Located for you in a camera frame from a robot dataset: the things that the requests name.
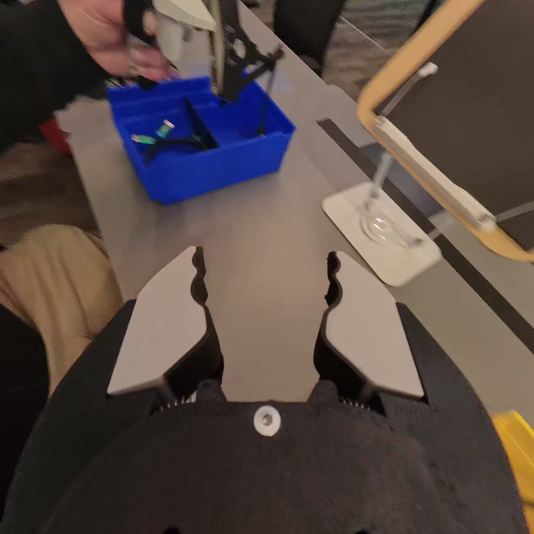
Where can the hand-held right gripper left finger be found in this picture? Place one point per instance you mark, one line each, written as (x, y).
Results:
(162, 329)

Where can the black bin divider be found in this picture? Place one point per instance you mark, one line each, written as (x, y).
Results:
(200, 125)

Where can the wood framed dark board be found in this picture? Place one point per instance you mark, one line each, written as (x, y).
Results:
(479, 104)

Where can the white board clamp bar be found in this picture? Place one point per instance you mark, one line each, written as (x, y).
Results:
(429, 175)

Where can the person's left hand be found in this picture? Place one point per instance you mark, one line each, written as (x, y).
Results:
(96, 25)

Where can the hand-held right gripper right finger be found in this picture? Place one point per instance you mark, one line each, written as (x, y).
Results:
(367, 333)

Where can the person's beige trouser leg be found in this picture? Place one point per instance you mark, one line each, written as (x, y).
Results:
(50, 283)

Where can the clear suction cup mount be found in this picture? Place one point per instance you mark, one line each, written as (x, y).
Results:
(379, 227)

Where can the red plastic object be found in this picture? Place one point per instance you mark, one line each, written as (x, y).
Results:
(54, 133)

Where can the yellow plastic bin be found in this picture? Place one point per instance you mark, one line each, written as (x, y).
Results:
(517, 450)

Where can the white stand base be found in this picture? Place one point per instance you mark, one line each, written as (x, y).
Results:
(400, 263)

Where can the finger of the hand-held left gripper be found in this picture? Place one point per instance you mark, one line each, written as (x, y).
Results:
(229, 89)

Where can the blue plastic bin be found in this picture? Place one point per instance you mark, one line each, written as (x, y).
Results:
(208, 175)

